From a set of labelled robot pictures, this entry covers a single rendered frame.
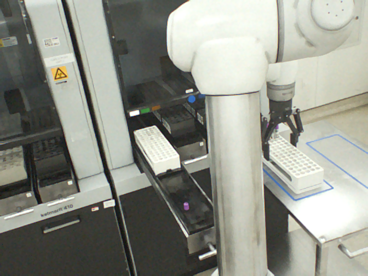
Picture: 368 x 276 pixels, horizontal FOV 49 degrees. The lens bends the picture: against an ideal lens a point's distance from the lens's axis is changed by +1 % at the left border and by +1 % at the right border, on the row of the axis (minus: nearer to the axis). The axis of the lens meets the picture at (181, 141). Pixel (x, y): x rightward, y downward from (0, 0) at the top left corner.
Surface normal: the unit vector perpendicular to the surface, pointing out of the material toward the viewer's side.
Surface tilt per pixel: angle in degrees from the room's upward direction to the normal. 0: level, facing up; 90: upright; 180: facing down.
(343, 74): 90
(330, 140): 0
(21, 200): 90
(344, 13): 62
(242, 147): 73
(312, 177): 90
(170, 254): 90
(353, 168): 0
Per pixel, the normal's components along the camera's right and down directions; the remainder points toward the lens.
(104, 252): 0.36, 0.42
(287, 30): -0.19, 0.40
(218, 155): -0.71, 0.19
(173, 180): -0.11, -0.87
